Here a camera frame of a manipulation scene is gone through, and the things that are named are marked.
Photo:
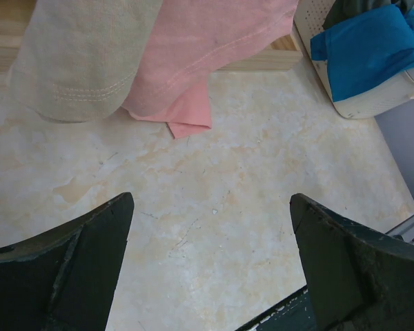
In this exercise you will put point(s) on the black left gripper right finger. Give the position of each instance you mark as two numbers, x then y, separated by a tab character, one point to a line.
358	278

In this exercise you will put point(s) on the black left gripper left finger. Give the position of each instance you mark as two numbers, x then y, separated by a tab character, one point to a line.
65	278

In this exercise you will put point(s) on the blue t-shirt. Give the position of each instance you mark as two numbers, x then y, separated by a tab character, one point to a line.
364	51

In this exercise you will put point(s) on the beige hanging t-shirt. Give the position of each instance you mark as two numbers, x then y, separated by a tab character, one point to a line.
78	59

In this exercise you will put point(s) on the grey shirt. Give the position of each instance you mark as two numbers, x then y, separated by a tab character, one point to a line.
342	10

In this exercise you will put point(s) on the pink hanging t-shirt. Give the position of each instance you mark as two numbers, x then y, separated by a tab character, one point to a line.
191	39

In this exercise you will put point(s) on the wooden clothes rack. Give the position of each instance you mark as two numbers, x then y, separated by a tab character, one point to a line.
280	56

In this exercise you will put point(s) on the white laundry basket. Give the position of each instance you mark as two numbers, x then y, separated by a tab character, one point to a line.
395	91

